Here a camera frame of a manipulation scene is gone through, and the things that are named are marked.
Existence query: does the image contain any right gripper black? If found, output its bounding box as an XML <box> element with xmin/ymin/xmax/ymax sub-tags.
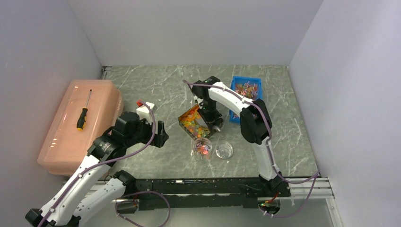
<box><xmin>197</xmin><ymin>99</ymin><xmax>223</xmax><ymax>133</ymax></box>

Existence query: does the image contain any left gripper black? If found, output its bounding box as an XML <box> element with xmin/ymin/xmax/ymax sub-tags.
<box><xmin>125</xmin><ymin>116</ymin><xmax>168</xmax><ymax>148</ymax></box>

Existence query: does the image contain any clear plastic cup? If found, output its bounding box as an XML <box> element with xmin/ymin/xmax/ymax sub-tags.
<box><xmin>192</xmin><ymin>138</ymin><xmax>213</xmax><ymax>160</ymax></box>

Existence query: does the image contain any metal scoop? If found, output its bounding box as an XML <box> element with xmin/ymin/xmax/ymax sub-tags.
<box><xmin>212</xmin><ymin>124</ymin><xmax>222</xmax><ymax>132</ymax></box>

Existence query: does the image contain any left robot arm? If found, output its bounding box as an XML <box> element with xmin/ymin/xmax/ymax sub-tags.
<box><xmin>25</xmin><ymin>112</ymin><xmax>168</xmax><ymax>227</ymax></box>

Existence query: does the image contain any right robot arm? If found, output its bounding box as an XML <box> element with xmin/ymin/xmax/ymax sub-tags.
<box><xmin>187</xmin><ymin>76</ymin><xmax>290</xmax><ymax>197</ymax></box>

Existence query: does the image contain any candy tin with gummies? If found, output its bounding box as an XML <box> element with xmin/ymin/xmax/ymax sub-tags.
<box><xmin>178</xmin><ymin>105</ymin><xmax>212</xmax><ymax>140</ymax></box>

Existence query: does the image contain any clear round lid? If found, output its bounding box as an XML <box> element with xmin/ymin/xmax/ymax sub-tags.
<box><xmin>216</xmin><ymin>142</ymin><xmax>234</xmax><ymax>159</ymax></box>

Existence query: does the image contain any blue bin of lollipops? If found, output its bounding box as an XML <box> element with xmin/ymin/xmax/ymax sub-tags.
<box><xmin>228</xmin><ymin>75</ymin><xmax>263</xmax><ymax>124</ymax></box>

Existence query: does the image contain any pink plastic storage box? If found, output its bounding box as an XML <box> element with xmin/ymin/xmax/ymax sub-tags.
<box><xmin>37</xmin><ymin>79</ymin><xmax>124</xmax><ymax>176</ymax></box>

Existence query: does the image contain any yellow black screwdriver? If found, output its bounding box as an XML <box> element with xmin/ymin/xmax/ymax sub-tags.
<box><xmin>76</xmin><ymin>89</ymin><xmax>92</xmax><ymax>131</ymax></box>

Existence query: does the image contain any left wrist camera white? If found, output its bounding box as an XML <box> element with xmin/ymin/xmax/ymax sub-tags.
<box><xmin>136</xmin><ymin>100</ymin><xmax>157</xmax><ymax>123</ymax></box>

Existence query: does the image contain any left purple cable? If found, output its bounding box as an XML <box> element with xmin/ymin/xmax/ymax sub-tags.
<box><xmin>36</xmin><ymin>101</ymin><xmax>157</xmax><ymax>227</ymax></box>

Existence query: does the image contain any purple cable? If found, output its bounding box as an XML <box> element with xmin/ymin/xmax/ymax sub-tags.
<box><xmin>36</xmin><ymin>101</ymin><xmax>157</xmax><ymax>227</ymax></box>
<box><xmin>183</xmin><ymin>79</ymin><xmax>321</xmax><ymax>219</ymax></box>

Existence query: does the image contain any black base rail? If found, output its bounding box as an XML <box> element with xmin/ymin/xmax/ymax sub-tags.
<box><xmin>84</xmin><ymin>177</ymin><xmax>334</xmax><ymax>214</ymax></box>

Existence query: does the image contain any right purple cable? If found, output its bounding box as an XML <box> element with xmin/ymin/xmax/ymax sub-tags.
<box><xmin>183</xmin><ymin>79</ymin><xmax>321</xmax><ymax>219</ymax></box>

